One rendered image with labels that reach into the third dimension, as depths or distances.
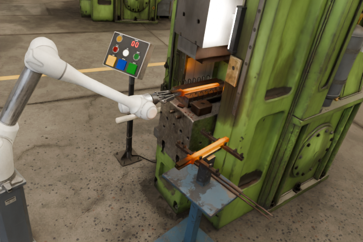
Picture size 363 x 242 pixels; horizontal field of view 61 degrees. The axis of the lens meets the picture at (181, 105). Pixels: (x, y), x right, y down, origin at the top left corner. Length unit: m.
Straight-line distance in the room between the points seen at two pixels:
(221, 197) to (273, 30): 0.96
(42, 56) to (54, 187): 1.42
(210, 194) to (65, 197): 1.32
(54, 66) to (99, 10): 5.20
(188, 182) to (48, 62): 1.02
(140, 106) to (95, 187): 1.22
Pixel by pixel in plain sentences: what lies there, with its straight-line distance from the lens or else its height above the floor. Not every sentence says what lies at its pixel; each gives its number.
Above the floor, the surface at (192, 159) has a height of 0.95.
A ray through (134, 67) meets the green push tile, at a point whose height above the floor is 1.02.
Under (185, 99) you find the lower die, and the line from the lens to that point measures 2.10.
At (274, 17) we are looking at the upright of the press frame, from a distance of 1.68.
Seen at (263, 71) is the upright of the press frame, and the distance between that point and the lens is 1.78.
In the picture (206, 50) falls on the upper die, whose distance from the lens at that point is 1.98.
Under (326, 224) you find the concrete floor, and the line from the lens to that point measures 3.00.
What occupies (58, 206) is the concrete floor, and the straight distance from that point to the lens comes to 2.68.
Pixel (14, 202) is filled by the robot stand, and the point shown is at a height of 0.48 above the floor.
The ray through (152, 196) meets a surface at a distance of 2.70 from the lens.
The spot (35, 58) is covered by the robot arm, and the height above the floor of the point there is 1.34.
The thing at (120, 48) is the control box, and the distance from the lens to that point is 2.45.
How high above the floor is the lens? 2.00
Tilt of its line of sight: 31 degrees down
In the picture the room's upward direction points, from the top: 8 degrees clockwise
